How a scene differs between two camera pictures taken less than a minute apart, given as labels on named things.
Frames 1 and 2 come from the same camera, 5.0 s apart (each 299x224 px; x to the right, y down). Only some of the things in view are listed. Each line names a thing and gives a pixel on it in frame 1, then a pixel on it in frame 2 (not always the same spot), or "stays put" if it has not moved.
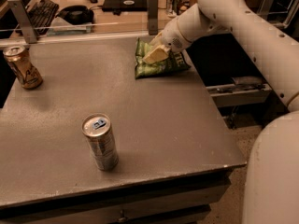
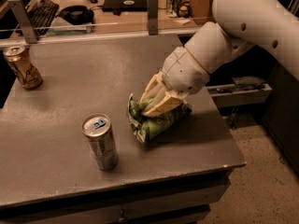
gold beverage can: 18,61 stays put
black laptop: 124,4 stays put
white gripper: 170,37 → 183,71
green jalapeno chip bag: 174,63 → 145,127
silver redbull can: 97,127 stays put
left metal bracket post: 24,20 stays put
